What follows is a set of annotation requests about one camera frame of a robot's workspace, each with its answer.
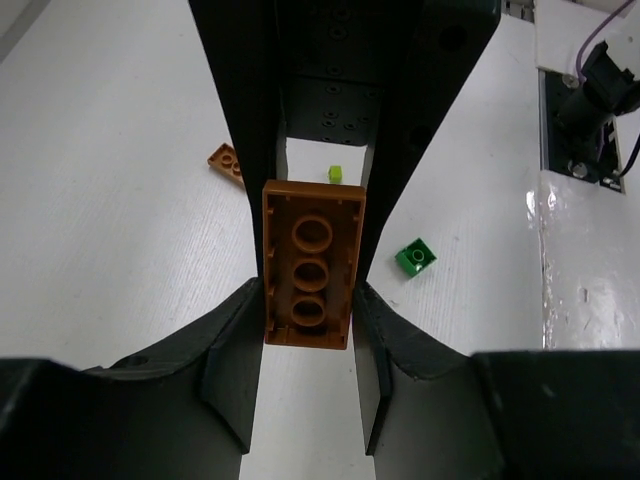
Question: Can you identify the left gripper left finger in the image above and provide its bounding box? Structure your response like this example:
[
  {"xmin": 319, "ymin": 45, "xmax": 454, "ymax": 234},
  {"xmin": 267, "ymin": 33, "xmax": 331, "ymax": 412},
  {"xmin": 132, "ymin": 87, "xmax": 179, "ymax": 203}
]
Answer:
[{"xmin": 1, "ymin": 278, "xmax": 265, "ymax": 479}]

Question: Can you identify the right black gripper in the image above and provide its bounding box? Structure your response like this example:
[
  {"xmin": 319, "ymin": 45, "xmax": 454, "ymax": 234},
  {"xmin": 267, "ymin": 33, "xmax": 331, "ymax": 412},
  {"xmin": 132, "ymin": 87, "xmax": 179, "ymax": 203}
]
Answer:
[{"xmin": 189, "ymin": 0, "xmax": 500, "ymax": 282}]

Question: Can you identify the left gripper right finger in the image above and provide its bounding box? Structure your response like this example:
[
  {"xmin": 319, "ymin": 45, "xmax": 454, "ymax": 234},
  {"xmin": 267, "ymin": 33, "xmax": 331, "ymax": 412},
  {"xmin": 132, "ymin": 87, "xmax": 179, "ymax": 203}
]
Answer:
[{"xmin": 353, "ymin": 283, "xmax": 639, "ymax": 479}]

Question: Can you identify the small green lego cube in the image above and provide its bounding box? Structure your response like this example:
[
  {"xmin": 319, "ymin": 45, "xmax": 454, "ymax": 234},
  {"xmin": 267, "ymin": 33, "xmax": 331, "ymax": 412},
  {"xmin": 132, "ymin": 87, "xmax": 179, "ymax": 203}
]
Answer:
[{"xmin": 395, "ymin": 238, "xmax": 437, "ymax": 278}]

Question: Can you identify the brown lego brick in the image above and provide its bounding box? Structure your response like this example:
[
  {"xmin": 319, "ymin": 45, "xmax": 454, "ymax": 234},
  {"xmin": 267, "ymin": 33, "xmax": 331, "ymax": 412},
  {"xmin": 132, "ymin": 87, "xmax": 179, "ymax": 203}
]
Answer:
[
  {"xmin": 207, "ymin": 143, "xmax": 244, "ymax": 188},
  {"xmin": 263, "ymin": 180, "xmax": 366, "ymax": 350}
]

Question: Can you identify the small lime lego stud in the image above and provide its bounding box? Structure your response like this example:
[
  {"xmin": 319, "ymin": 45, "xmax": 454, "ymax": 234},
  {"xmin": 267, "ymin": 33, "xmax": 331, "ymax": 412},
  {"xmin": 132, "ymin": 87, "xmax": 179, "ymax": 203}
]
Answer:
[{"xmin": 327, "ymin": 165, "xmax": 343, "ymax": 184}]

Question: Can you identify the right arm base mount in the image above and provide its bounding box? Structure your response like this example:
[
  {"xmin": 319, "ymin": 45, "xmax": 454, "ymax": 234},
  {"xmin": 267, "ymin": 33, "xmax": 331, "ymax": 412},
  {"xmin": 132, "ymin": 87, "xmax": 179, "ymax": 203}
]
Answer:
[{"xmin": 539, "ymin": 70, "xmax": 625, "ymax": 193}]

